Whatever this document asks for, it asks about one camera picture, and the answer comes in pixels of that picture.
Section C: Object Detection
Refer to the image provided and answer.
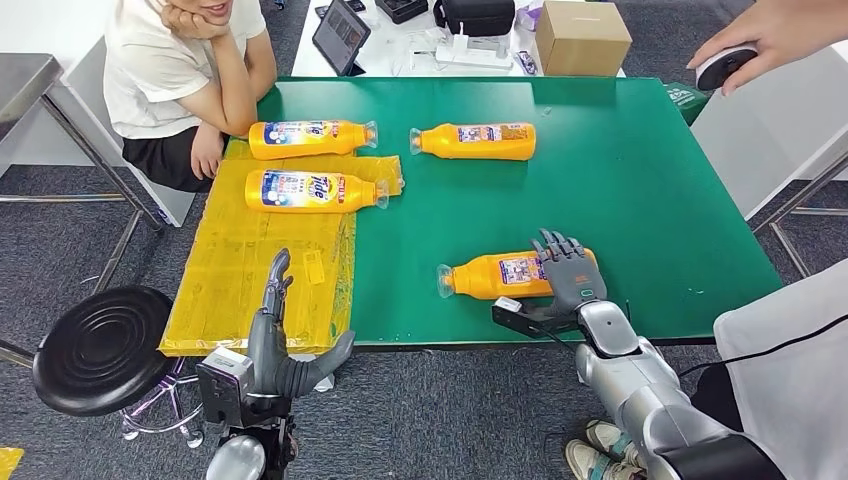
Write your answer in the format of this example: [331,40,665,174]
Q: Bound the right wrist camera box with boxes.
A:
[491,296,578,340]

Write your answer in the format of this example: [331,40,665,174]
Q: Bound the black phone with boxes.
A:
[313,0,367,19]

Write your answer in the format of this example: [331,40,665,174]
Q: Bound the orange detergent bottle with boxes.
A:
[248,119,380,162]
[244,168,390,215]
[436,248,600,301]
[408,122,537,162]

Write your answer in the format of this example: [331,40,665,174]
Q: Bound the white bench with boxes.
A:
[62,33,195,231]

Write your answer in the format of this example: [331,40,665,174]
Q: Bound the steel table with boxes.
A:
[0,54,165,372]

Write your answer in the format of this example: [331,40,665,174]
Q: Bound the white table leg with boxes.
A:
[291,354,336,393]

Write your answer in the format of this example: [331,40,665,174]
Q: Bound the purple white tissue pack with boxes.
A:
[517,0,545,31]

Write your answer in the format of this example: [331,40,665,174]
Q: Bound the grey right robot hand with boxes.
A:
[529,229,609,318]

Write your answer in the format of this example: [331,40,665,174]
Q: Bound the black round device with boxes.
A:
[695,42,760,92]

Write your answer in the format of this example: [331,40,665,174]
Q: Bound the black round stool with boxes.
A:
[31,286,207,450]

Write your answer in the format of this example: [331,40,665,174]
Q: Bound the black tray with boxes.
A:
[374,0,430,25]

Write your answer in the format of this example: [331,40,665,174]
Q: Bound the green printed bag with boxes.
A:
[662,80,710,126]

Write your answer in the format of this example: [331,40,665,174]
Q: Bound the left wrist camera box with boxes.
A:
[196,347,255,427]

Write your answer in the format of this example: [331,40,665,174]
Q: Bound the white power strip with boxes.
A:
[433,23,515,72]

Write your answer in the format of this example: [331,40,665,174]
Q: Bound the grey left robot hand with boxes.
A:
[246,248,357,400]

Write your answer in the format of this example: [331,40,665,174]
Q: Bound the seated person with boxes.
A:
[102,0,278,193]

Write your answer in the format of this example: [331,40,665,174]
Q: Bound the black tablet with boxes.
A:
[311,0,372,78]

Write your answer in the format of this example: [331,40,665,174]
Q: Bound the yellow taped cardboard sheet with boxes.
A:
[158,139,405,358]

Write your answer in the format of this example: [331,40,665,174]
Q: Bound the standing person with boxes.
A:
[564,0,848,480]

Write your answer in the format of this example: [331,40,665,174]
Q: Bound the white side table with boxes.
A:
[690,39,848,280]

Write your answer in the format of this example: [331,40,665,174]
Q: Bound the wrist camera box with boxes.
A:
[196,347,255,427]
[491,296,578,340]

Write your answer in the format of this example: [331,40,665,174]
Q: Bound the black bag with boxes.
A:
[432,0,516,38]

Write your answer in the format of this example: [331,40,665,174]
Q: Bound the brown cardboard box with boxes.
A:
[534,0,633,77]

